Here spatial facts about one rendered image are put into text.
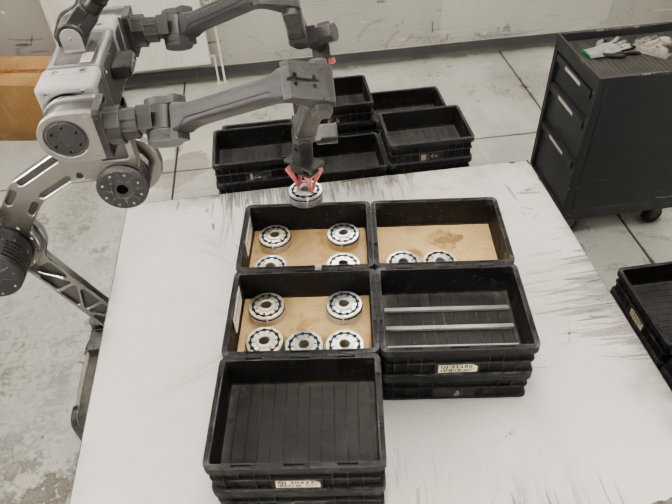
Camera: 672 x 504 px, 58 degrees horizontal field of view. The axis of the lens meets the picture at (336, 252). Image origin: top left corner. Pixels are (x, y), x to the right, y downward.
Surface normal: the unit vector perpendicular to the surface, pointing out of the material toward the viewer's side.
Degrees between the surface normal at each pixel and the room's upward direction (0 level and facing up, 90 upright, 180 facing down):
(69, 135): 90
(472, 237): 0
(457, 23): 90
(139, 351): 0
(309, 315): 0
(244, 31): 90
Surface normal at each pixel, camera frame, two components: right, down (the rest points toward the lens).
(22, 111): -0.04, 0.69
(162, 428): -0.04, -0.73
